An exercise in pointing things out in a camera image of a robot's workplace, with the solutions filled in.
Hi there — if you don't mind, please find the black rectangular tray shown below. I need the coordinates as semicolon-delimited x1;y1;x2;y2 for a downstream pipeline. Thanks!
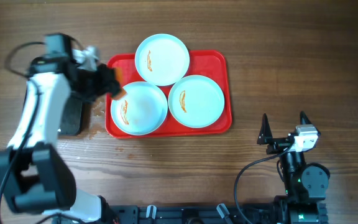
58;97;85;136

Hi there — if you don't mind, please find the red plastic tray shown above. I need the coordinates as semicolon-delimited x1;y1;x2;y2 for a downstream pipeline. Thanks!
108;50;232;138

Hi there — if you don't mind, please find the right black cable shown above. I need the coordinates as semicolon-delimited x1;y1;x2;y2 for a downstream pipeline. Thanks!
233;142;295;215

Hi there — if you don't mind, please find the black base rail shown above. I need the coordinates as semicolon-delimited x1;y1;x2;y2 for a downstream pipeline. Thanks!
104;202;329;224

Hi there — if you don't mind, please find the light blue plate top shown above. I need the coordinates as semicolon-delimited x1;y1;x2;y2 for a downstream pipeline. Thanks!
135;34;190;86

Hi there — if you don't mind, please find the black cable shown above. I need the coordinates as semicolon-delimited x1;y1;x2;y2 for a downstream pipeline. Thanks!
0;40;48;224
233;142;295;215

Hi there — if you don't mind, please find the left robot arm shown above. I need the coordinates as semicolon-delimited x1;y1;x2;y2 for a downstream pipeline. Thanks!
0;33;125;223

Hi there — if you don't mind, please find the light blue plate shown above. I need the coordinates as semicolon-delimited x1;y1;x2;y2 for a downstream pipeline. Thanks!
135;34;190;86
110;82;168;136
168;75;225;128

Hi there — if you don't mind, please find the green orange sponge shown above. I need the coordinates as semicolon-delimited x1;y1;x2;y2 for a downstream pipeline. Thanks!
111;68;127;100

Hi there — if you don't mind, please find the left black cable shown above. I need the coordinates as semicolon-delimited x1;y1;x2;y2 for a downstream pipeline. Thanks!
0;40;48;224

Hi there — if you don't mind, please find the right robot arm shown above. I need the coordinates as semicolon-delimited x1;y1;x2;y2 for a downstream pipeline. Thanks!
254;111;330;224

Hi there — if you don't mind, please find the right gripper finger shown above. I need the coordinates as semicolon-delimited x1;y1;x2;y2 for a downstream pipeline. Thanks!
257;113;273;145
299;111;321;136

